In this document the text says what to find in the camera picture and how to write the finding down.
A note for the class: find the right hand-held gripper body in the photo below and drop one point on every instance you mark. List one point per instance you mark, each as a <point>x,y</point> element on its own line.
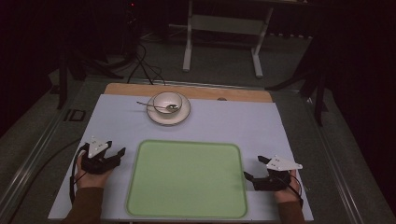
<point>274,182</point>

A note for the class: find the green square tray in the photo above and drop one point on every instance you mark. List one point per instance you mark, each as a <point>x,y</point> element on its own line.
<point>186,179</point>

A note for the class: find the black stand leg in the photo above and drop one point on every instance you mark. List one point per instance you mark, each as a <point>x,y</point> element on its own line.
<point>63,81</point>

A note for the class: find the person's right hand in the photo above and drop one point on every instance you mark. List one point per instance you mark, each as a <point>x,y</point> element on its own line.
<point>288,194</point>

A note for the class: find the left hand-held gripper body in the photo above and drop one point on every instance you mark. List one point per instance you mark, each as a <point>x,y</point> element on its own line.
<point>96,163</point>

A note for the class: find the black rectangular floor bracket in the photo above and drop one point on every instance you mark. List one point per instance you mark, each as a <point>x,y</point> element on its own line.
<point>74,115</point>

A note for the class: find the pale table cover sheet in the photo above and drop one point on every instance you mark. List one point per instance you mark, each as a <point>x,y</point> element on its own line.
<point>249,124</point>

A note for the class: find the dark device with red light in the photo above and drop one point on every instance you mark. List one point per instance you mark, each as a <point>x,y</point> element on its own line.
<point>131,28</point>

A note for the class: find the black tripod stand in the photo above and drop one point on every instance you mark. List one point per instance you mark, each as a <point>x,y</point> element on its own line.
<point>314,77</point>

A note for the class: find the white bowl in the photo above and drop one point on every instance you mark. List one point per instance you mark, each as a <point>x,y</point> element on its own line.
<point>167,104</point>

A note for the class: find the round table grommet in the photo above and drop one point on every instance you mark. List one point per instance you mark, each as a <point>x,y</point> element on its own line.
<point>221,99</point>

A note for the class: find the white round plate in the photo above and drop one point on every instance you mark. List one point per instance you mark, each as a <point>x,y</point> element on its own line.
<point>183,116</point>

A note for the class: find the metal spoon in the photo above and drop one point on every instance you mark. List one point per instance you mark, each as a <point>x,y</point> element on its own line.
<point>155,106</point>

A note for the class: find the white metal stand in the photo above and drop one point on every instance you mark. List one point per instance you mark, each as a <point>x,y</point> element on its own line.
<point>224,25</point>

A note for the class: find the person's left hand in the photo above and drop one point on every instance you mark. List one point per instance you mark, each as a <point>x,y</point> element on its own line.
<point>90,180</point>

